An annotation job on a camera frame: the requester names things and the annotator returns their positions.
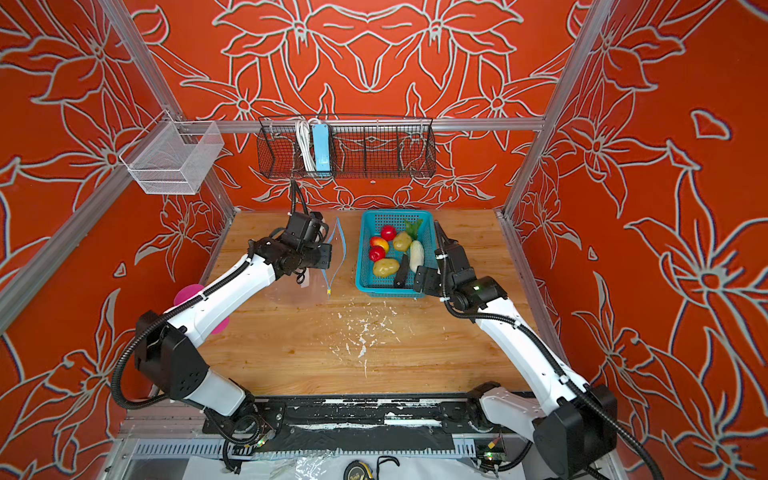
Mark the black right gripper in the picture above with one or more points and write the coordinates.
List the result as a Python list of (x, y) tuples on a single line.
[(428, 286)]

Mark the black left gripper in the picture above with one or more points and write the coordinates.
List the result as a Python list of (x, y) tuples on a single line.
[(326, 256)]

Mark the yellow potato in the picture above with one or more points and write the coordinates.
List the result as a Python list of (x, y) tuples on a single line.
[(386, 267)]

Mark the clear zip top bag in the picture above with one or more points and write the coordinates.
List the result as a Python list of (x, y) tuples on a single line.
[(316, 279)]

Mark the dark red apple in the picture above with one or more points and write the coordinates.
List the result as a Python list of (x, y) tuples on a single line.
[(388, 232)]

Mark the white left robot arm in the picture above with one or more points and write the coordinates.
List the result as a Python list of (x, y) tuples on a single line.
[(165, 346)]

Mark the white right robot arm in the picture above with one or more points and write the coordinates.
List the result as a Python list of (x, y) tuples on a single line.
[(571, 423)]

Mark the dark eggplant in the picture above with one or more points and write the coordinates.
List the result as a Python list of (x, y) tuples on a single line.
[(402, 273)]

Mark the green lettuce leaf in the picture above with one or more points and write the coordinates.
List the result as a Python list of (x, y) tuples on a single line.
[(412, 228)]

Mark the red yellow mango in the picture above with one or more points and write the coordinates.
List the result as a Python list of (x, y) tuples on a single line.
[(381, 242)]

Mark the teal plastic basket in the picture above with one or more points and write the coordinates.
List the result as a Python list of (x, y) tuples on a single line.
[(370, 226)]

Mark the light blue power strip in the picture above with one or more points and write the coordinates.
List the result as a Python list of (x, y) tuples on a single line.
[(321, 143)]

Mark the pink plastic goblet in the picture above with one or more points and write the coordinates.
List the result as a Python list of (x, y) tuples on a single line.
[(190, 291)]

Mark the yellow black tape measure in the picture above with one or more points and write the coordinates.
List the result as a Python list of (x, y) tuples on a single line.
[(357, 470)]

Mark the black wire wall basket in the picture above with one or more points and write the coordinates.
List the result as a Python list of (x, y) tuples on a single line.
[(361, 146)]

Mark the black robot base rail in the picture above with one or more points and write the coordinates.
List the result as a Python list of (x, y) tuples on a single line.
[(388, 424)]

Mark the clear mesh wall bin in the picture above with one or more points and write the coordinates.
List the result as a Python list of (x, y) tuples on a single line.
[(174, 158)]

